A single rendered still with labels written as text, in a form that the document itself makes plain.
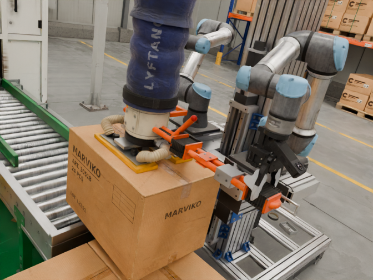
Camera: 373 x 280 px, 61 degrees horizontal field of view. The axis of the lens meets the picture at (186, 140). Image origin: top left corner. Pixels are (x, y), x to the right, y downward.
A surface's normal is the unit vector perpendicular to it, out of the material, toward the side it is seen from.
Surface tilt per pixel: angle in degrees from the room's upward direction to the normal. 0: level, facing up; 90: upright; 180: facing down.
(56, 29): 90
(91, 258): 0
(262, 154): 89
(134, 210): 90
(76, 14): 90
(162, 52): 70
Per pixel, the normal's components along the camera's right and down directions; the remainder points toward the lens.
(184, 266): 0.18, -0.90
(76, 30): 0.63, 0.41
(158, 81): 0.18, 0.16
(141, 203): -0.73, 0.14
